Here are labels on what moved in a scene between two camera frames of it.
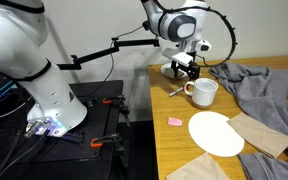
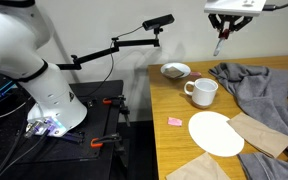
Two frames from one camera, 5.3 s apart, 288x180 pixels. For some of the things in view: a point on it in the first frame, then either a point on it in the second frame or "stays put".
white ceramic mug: x=204 y=91 stays put
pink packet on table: x=174 y=121 stays put
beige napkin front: x=205 y=167 stays put
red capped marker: x=176 y=91 -> x=223 y=35
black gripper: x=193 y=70 -> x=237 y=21
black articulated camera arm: x=118 y=43 stays put
